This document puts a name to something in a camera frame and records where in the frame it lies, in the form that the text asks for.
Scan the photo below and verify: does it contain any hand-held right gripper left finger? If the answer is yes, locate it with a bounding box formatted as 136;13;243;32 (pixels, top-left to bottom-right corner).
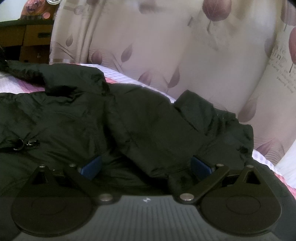
29;155;121;205

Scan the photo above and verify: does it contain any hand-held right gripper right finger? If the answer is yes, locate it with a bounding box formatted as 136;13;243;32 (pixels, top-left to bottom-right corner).
176;155;263;205

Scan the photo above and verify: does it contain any black padded jacket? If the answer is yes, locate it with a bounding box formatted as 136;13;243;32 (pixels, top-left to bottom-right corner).
0;60;255;197

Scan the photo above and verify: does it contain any white cloth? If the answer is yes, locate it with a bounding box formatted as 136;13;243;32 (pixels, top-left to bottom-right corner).
275;138;296;178

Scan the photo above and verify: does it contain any pink checkered bedsheet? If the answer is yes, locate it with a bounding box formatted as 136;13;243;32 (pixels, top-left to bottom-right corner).
0;62;296;200

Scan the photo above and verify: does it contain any leaf print curtain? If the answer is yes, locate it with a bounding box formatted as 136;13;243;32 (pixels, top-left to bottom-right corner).
48;0;296;166

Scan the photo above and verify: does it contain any brown wooden desk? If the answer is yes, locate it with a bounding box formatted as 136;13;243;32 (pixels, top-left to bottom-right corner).
0;19;55;63

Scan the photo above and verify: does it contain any orange patterned bag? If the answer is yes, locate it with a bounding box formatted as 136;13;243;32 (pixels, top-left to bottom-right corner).
20;0;61;21

